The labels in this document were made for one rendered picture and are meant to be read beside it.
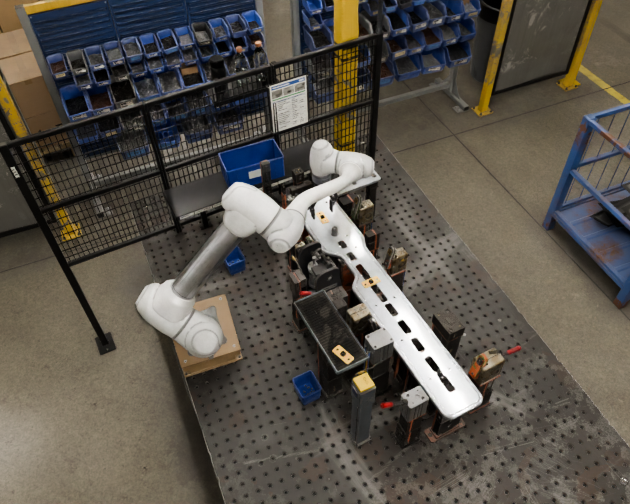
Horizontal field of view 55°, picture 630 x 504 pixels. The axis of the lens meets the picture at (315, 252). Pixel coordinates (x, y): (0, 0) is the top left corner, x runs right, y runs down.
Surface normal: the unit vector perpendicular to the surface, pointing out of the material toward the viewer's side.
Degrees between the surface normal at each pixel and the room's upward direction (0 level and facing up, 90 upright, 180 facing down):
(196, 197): 0
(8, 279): 0
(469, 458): 0
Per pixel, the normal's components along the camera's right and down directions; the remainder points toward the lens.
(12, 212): 0.38, 0.67
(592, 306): -0.02, -0.66
